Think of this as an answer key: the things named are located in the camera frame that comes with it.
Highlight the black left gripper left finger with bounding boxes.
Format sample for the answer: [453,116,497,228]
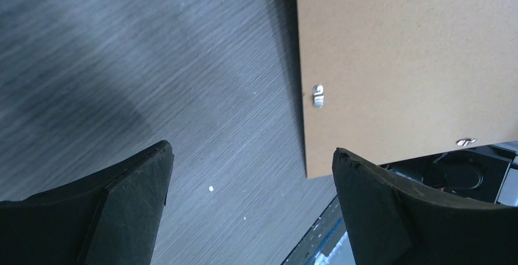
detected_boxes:
[1,140,174,264]

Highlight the brown cardboard backing board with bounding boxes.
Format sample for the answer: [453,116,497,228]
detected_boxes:
[297,0,517,178]

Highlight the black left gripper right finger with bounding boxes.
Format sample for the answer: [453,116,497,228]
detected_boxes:
[332,148,517,264]

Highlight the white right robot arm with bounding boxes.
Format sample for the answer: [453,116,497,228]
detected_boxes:
[381,145,517,203]

